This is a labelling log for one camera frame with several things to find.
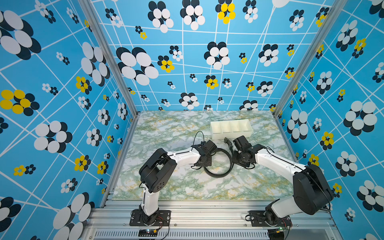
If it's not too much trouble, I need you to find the aluminium corner post left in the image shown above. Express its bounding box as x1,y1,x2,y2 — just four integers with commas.
78,0,139,118

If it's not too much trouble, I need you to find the controller board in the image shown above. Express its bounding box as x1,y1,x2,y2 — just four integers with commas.
268,229,285,240
138,229,158,239

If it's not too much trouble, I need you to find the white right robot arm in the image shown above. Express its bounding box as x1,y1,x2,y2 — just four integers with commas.
224,136,334,226

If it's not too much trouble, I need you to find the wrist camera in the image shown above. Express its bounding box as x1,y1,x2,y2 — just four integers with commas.
233,136,252,152
192,140,218,156

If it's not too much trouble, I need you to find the right controller board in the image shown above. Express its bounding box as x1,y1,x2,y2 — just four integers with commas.
268,229,285,240

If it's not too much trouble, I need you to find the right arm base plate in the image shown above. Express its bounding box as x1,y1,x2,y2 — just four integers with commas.
245,211,292,228

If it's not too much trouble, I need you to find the aluminium corner post right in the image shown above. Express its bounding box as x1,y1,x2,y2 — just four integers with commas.
272,0,349,116

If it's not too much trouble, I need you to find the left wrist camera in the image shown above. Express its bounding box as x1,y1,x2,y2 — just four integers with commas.
192,140,218,156

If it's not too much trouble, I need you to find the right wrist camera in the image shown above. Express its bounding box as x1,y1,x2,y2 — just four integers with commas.
233,136,252,152

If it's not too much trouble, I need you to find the white compartment storage tray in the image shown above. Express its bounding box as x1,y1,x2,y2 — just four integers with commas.
210,119,254,140

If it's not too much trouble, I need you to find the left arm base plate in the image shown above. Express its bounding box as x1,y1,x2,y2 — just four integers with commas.
129,209,172,227

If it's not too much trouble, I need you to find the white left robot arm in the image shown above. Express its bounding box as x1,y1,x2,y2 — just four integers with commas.
139,145,217,226

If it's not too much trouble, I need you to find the aluminium front rail frame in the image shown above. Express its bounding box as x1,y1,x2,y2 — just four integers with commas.
81,199,342,240

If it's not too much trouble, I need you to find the left controller board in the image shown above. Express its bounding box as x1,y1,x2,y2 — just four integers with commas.
138,229,158,239

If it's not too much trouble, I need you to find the aluminium corner post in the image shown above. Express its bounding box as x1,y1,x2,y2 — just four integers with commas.
78,0,139,118
272,0,349,116

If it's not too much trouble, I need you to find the black belt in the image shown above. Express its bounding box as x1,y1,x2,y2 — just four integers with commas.
204,148,234,179

